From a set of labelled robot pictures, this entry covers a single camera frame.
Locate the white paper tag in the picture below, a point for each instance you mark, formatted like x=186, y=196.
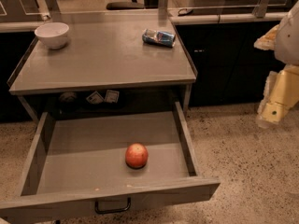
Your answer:
x=112, y=96
x=95, y=98

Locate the white paper tag left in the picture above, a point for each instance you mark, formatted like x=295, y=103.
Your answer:
x=95, y=98

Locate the white paper tag right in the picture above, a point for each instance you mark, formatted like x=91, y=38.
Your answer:
x=112, y=96

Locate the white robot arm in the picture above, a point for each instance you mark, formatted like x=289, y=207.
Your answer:
x=287, y=40

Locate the grey open top drawer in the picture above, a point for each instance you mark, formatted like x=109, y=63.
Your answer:
x=73, y=163

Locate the round grey knob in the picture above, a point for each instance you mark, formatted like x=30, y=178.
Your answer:
x=67, y=97

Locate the black drawer handle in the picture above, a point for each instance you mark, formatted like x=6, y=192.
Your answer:
x=112, y=206

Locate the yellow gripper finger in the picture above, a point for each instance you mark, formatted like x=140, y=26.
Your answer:
x=267, y=41
x=280, y=95

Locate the white ceramic bowl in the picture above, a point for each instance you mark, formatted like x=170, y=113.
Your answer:
x=53, y=35

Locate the red apple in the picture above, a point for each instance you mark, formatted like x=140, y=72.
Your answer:
x=136, y=156

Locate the grey counter cabinet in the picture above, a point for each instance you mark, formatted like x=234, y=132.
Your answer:
x=105, y=51

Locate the black office chair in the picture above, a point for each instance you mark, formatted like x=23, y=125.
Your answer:
x=124, y=5

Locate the blue silver drink can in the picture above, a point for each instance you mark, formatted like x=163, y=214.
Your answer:
x=159, y=38

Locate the dark lower cabinet right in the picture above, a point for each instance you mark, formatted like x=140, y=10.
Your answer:
x=230, y=69

